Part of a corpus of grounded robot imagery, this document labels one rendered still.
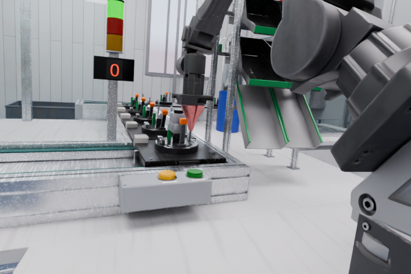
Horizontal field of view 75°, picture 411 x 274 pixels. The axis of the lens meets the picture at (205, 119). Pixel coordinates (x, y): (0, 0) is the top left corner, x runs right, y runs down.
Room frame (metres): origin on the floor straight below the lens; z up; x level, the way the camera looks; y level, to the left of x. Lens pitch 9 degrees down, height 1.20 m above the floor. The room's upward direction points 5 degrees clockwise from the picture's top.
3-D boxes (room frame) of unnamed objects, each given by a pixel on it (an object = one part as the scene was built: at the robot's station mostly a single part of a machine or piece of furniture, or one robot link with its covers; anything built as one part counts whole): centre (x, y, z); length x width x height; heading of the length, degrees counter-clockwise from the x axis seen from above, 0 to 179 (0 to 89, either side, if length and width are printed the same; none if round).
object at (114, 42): (0.87, 0.31, 1.29); 0.05 x 0.05 x 0.05
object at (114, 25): (0.87, 0.31, 1.34); 0.05 x 0.05 x 0.05
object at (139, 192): (0.60, 0.08, 0.93); 0.21 x 0.07 x 0.06; 113
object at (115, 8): (0.87, 0.31, 1.39); 0.05 x 0.05 x 0.05
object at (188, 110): (0.73, 0.03, 1.10); 0.07 x 0.07 x 0.09; 24
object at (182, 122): (0.79, 0.07, 1.04); 0.04 x 0.02 x 0.08; 23
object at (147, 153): (0.83, 0.09, 0.96); 0.24 x 0.24 x 0.02; 23
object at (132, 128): (1.07, 0.19, 1.01); 0.24 x 0.24 x 0.13; 23
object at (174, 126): (0.84, 0.09, 1.06); 0.08 x 0.04 x 0.07; 23
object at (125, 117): (1.29, 0.28, 1.01); 0.24 x 0.24 x 0.13; 23
